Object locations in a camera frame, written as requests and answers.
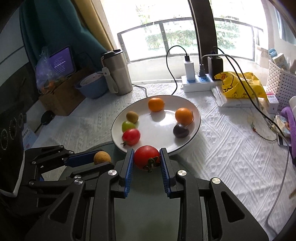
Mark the white power strip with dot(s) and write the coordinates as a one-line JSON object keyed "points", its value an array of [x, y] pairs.
{"points": [[200, 84]]}

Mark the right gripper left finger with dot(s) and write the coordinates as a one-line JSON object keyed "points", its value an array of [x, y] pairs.
{"points": [[94, 206]]}

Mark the tablet with purple screen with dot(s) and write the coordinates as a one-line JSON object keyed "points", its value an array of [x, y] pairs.
{"points": [[62, 62]]}

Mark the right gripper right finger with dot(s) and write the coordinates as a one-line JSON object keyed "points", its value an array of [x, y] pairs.
{"points": [[207, 206]]}

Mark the white charger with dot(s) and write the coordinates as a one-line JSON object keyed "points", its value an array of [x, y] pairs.
{"points": [[189, 69]]}

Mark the dark purple plum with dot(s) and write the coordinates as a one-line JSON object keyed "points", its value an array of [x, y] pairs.
{"points": [[182, 130]]}

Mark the white round plate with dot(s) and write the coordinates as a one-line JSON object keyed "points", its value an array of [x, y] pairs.
{"points": [[156, 129]]}

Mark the red tomato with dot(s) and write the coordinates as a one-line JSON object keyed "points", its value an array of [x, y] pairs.
{"points": [[130, 137]]}

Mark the brown kiwi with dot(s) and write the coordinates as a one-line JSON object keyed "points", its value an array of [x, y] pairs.
{"points": [[132, 116], [101, 157]]}

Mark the small green apple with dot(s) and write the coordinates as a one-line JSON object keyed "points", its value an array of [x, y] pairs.
{"points": [[127, 125]]}

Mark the blue bowl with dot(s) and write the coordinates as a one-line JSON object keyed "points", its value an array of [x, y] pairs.
{"points": [[93, 86]]}

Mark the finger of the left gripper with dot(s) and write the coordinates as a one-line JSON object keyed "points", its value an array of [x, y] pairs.
{"points": [[80, 159], [75, 173]]}

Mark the teal curtain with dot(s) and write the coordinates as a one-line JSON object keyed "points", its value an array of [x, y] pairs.
{"points": [[54, 25]]}

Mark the yellow plastic bag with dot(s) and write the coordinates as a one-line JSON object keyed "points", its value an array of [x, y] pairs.
{"points": [[232, 87]]}

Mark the yellow curtain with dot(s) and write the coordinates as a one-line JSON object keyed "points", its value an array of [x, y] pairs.
{"points": [[96, 23]]}

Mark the purple cloth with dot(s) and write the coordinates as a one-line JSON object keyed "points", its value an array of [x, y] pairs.
{"points": [[287, 113]]}

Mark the red persimmon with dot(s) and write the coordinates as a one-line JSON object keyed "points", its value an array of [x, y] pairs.
{"points": [[147, 158]]}

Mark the black power adapter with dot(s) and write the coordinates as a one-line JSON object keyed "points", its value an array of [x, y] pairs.
{"points": [[215, 66]]}

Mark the white perforated basket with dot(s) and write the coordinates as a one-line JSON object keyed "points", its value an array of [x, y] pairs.
{"points": [[281, 83]]}

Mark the orange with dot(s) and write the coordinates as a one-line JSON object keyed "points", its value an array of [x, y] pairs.
{"points": [[156, 104]]}

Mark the white textured tablecloth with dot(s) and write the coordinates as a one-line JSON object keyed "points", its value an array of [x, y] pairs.
{"points": [[233, 144]]}

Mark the orange tangerine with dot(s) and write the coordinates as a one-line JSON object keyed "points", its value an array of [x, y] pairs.
{"points": [[184, 116]]}

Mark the cardboard box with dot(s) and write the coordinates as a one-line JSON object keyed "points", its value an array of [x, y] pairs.
{"points": [[65, 97]]}

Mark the stainless steel tumbler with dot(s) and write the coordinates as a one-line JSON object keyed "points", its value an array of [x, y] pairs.
{"points": [[115, 70]]}

